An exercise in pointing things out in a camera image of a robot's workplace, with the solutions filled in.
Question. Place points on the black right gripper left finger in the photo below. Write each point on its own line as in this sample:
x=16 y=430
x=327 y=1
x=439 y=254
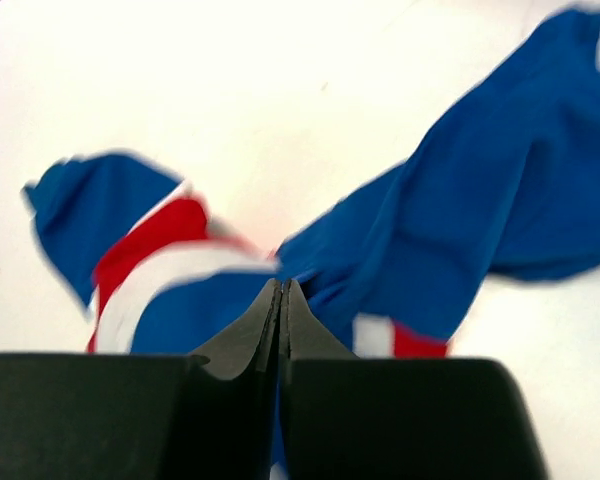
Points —
x=207 y=414

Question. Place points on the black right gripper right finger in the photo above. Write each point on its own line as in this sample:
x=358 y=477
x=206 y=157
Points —
x=344 y=417

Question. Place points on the blue white red jacket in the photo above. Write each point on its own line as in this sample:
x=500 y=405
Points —
x=483 y=244

